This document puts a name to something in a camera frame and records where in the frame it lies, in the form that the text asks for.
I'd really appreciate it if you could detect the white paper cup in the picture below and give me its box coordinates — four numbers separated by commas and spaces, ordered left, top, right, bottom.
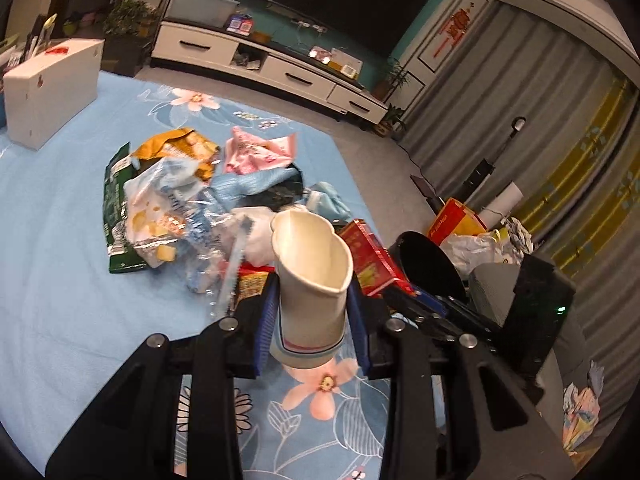
270, 208, 354, 370

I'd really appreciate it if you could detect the light blue textured cloth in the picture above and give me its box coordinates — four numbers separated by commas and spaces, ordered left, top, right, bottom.
209, 165, 299, 211

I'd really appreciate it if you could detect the red snack box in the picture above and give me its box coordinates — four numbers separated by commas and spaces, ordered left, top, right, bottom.
338, 219, 413, 297

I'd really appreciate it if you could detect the grey sofa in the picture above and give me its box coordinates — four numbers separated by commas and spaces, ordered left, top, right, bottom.
469, 258, 590, 436

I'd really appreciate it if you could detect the white plastic bag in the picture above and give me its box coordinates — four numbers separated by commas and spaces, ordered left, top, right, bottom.
439, 230, 523, 280

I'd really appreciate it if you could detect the light blue floral tablecloth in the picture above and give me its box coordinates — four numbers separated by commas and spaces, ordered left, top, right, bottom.
0, 70, 449, 480

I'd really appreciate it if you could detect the red yellow shopping bag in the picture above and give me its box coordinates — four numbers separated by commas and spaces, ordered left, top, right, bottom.
426, 198, 487, 245

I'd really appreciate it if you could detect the white rolled paper tube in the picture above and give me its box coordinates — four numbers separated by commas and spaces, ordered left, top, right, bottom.
477, 182, 523, 231

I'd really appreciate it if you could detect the upright vacuum cleaner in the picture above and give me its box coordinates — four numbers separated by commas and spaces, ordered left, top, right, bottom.
456, 116, 527, 203

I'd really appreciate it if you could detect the light blue face mask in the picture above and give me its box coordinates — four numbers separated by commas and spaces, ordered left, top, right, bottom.
305, 181, 352, 222

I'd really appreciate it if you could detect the green snack wrapper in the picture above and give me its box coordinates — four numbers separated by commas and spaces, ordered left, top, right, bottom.
102, 143, 148, 274

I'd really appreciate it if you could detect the dark green crumpled wrapper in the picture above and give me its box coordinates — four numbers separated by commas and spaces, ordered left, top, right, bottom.
245, 166, 305, 212

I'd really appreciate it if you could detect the clear plastic snack bag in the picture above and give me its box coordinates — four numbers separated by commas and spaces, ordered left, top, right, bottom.
124, 157, 253, 321

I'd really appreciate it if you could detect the small potted plant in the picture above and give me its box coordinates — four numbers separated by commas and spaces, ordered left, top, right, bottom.
374, 104, 406, 136

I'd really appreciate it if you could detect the grey curtain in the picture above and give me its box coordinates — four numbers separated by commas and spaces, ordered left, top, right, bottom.
399, 2, 639, 416

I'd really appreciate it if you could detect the pink plastic wrapper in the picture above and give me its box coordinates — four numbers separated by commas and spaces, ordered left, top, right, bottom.
224, 126, 296, 174

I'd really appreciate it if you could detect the orange snack bag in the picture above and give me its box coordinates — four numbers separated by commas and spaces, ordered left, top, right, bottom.
132, 127, 220, 182

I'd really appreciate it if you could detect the white TV cabinet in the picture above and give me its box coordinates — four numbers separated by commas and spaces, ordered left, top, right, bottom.
151, 21, 387, 125

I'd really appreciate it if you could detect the white cardboard box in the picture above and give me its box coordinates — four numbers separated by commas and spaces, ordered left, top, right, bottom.
3, 38, 104, 151

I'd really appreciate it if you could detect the potted plant on stand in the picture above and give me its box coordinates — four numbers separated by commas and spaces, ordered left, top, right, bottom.
102, 0, 158, 77

